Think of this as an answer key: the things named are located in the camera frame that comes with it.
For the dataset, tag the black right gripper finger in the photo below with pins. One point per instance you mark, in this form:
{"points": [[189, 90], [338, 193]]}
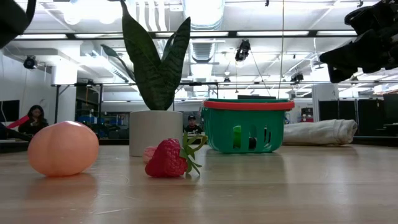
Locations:
{"points": [[342, 59]]}

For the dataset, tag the small dark toy fruit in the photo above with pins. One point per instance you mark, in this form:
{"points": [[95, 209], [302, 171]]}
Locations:
{"points": [[252, 143]]}

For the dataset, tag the small green toy fruit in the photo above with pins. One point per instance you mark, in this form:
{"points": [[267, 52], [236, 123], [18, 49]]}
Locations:
{"points": [[237, 137]]}

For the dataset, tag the snake plant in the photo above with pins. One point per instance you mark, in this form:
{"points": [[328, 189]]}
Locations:
{"points": [[155, 133]]}

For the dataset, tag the red toy strawberry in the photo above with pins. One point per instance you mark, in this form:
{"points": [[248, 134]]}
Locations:
{"points": [[166, 158]]}

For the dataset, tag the small pink toy fruit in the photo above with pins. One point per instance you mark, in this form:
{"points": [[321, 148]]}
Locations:
{"points": [[149, 154]]}

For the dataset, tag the orange toy peach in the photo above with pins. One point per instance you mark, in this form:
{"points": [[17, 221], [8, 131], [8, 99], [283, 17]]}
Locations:
{"points": [[62, 149]]}

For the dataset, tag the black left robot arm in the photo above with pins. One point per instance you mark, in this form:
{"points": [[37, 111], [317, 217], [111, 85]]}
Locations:
{"points": [[12, 21]]}

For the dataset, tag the dark cabinet panels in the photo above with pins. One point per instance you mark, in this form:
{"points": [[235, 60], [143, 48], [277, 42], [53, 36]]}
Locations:
{"points": [[370, 112]]}

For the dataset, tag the folded white cloth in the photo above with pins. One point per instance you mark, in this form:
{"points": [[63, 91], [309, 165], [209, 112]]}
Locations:
{"points": [[320, 132]]}

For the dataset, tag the person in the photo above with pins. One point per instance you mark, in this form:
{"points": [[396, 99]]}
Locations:
{"points": [[34, 121], [192, 124]]}

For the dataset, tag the red bar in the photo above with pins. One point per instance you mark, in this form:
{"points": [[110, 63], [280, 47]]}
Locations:
{"points": [[18, 122]]}

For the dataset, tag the black monitor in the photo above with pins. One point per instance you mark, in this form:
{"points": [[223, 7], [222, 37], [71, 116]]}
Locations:
{"points": [[9, 110]]}

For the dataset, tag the small black ceiling camera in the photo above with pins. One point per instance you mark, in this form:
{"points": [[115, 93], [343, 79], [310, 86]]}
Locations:
{"points": [[297, 77]]}

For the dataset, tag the black hanging camera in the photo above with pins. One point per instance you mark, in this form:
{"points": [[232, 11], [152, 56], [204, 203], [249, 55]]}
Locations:
{"points": [[242, 49]]}

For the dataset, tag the silver ceiling duct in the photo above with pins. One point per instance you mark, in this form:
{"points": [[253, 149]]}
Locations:
{"points": [[203, 12]]}

